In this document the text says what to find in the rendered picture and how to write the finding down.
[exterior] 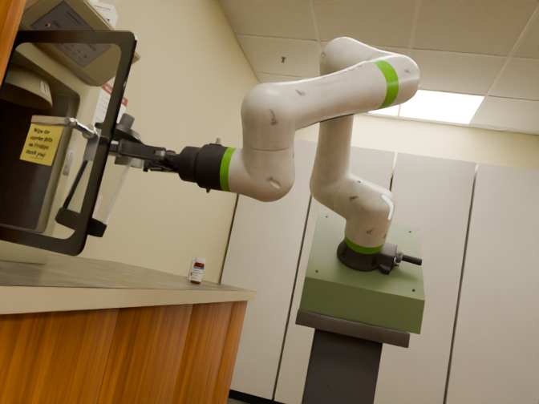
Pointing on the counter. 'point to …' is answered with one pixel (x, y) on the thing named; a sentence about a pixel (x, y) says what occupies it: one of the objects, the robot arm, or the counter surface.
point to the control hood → (86, 10)
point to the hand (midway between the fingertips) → (115, 153)
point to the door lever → (63, 123)
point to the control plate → (61, 20)
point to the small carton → (107, 11)
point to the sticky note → (41, 144)
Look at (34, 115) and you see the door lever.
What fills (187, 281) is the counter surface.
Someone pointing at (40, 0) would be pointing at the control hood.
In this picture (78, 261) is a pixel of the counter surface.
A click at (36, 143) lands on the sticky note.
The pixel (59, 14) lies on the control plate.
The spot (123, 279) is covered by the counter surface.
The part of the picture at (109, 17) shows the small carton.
